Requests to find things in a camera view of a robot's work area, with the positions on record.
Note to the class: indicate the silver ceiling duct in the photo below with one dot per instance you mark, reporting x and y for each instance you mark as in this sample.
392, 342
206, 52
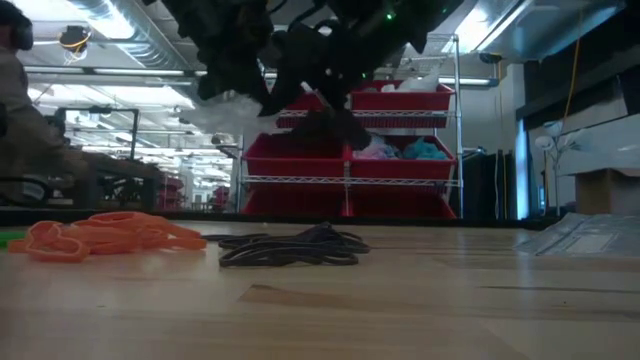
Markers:
150, 35

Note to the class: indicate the teal cloth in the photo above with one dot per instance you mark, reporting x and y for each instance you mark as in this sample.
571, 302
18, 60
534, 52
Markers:
425, 150

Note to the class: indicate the black aluminium table frame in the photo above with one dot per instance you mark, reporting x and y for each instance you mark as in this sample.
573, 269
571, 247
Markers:
150, 216

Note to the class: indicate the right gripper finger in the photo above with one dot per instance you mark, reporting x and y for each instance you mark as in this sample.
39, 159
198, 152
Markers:
280, 95
337, 95

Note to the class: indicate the dark work table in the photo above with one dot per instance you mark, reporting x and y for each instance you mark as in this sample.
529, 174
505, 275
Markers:
125, 167

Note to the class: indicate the person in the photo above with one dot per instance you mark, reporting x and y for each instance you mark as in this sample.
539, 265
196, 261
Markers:
25, 125

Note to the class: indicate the white plastic bag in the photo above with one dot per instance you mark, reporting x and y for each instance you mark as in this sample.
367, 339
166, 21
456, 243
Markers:
415, 82

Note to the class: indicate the orange rubber band pile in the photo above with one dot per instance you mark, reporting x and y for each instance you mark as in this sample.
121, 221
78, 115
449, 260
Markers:
115, 235

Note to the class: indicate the green rubber band pile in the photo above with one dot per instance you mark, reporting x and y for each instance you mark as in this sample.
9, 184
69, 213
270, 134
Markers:
10, 237

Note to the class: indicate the person's black headphones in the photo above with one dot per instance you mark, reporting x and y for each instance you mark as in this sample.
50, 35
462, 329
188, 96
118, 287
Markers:
22, 35

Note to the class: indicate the black rubber band pile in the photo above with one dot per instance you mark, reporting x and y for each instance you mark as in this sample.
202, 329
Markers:
300, 247

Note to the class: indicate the pink cloth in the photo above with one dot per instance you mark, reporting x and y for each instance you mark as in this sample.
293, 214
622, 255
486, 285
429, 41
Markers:
380, 151

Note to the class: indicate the black panels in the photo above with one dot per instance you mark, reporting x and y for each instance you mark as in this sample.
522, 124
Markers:
487, 185

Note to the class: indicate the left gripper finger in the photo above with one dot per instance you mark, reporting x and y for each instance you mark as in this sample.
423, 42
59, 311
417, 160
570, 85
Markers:
216, 86
256, 87

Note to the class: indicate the red plastic bin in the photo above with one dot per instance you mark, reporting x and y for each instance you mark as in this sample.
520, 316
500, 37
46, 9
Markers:
295, 160
400, 100
295, 202
400, 205
305, 104
400, 169

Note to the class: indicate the black tube stand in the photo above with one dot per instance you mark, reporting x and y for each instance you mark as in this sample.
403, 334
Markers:
136, 130

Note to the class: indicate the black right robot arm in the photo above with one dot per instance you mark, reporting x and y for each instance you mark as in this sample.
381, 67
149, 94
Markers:
425, 15

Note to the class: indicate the white floor lamp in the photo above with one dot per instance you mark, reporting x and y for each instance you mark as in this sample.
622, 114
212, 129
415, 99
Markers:
555, 145

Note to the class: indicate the cardboard box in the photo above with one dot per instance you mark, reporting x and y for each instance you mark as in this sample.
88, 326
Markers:
605, 192

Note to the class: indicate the grey cloth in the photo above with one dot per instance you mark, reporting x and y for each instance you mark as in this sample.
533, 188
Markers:
382, 139

